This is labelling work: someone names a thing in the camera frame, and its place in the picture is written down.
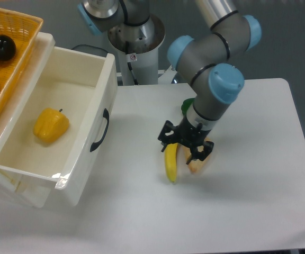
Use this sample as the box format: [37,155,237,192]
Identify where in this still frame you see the yellow banana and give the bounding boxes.
[164,143,178,184]

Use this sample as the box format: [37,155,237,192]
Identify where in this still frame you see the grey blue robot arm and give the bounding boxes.
[78,1,262,161]

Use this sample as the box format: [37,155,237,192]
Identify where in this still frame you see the white drawer cabinet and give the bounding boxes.
[0,32,56,209]

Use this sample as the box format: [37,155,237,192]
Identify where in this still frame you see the green bell pepper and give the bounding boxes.
[181,97,195,116]

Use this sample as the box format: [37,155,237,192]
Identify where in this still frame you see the bread slice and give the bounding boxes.
[182,146,211,174]

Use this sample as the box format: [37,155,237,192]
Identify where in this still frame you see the black round fruit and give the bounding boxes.
[0,34,16,61]

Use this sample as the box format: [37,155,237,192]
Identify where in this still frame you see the black floor cable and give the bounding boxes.
[70,44,107,52]

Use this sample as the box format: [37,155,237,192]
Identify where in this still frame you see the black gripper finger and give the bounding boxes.
[186,141,214,164]
[158,120,181,152]

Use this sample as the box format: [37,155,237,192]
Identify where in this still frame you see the yellow bell pepper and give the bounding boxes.
[33,108,70,143]

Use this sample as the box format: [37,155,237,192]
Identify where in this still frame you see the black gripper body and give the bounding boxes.
[178,116,208,148]

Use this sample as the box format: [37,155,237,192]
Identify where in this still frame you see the orange woven basket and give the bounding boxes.
[0,8,43,114]

